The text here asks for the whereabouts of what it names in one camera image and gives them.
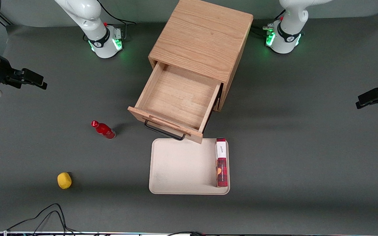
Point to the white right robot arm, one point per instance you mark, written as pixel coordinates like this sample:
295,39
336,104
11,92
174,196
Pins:
90,13

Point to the wooden drawer cabinet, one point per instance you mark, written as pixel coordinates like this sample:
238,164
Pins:
205,32

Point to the red bottle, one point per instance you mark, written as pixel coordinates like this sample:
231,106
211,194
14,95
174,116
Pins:
105,130

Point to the yellow lemon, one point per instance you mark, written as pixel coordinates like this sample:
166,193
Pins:
64,181

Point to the red cracker box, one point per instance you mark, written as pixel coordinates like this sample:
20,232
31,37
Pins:
221,170

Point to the beige plastic tray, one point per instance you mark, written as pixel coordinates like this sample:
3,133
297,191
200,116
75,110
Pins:
182,167

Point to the dark aluminium frame rail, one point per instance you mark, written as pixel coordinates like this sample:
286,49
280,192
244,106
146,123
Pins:
4,21

